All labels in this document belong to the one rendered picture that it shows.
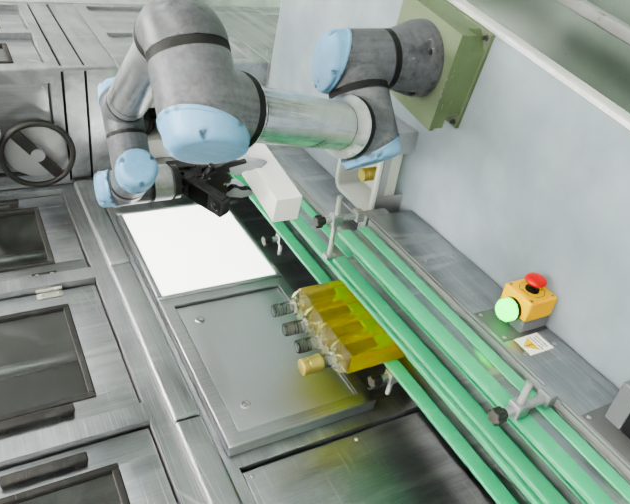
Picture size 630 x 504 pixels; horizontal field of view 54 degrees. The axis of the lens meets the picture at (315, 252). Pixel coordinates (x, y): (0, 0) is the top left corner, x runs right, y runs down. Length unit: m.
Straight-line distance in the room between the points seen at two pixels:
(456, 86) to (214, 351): 0.77
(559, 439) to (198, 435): 0.66
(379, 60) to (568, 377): 0.66
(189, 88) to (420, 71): 0.56
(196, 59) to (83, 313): 0.91
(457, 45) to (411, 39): 0.09
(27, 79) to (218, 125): 1.20
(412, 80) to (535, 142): 0.26
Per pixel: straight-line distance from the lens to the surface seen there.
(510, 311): 1.19
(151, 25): 0.89
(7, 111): 2.02
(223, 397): 1.34
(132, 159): 1.19
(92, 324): 1.58
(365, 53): 1.20
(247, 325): 1.51
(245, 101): 0.87
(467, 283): 1.30
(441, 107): 1.30
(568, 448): 1.08
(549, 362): 1.19
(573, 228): 1.19
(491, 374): 1.14
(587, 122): 1.15
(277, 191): 1.33
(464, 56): 1.27
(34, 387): 1.46
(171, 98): 0.84
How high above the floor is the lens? 1.66
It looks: 27 degrees down
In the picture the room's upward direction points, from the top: 100 degrees counter-clockwise
